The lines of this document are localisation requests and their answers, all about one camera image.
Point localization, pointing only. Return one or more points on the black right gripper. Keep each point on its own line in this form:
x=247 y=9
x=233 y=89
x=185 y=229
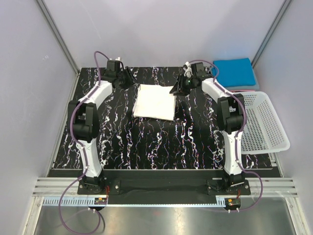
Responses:
x=178 y=88

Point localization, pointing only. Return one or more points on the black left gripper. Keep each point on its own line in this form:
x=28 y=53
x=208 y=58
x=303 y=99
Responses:
x=131 y=79

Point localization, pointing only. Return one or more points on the white t-shirt with print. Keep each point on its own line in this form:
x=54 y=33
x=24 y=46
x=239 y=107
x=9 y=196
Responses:
x=154 y=101

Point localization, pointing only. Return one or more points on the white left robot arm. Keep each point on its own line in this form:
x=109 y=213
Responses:
x=84 y=125

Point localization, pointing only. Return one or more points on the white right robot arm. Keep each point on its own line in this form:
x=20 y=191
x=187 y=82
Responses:
x=231 y=118

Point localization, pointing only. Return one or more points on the folded blue t-shirt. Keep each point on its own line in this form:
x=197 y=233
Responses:
x=232 y=63

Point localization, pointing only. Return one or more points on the folded pink t-shirt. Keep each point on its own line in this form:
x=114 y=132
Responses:
x=242 y=90

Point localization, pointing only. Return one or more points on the white plastic laundry basket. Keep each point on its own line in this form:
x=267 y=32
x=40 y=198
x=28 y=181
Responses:
x=263 y=132

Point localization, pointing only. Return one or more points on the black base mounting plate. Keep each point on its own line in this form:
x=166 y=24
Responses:
x=194 y=194

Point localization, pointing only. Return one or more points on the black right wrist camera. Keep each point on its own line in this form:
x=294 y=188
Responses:
x=195 y=70

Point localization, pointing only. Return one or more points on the left aluminium corner post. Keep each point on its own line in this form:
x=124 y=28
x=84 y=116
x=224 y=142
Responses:
x=56 y=33

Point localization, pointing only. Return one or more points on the aluminium corner post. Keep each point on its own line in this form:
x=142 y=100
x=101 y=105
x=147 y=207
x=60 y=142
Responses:
x=56 y=33
x=270 y=32

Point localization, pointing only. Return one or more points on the right aluminium corner post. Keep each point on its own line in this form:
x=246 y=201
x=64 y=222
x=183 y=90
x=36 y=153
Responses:
x=270 y=32

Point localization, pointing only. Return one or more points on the aluminium frame rail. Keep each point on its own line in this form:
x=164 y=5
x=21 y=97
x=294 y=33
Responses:
x=270 y=187

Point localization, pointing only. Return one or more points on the white slotted cable duct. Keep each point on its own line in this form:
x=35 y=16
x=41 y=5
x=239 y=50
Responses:
x=135 y=202

